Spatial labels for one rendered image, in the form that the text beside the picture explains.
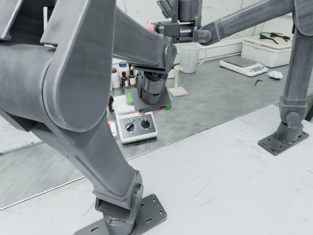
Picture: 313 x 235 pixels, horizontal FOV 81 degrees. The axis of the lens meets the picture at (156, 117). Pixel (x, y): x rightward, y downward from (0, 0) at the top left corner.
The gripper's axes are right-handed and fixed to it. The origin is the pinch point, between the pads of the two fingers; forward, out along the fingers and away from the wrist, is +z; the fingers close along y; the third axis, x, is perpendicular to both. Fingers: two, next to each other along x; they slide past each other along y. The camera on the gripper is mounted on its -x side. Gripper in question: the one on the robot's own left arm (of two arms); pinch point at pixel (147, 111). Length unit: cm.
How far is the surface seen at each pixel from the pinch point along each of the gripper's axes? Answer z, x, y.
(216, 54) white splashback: 46, -60, -73
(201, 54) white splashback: 42, -58, -58
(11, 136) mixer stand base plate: 15.9, -7.1, 46.6
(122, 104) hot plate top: 8.3, -8.8, 6.8
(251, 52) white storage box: 37, -51, -94
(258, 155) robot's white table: 1.4, 21.2, -31.7
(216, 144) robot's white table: 5.4, 14.2, -21.3
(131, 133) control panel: 7.1, 3.7, 6.1
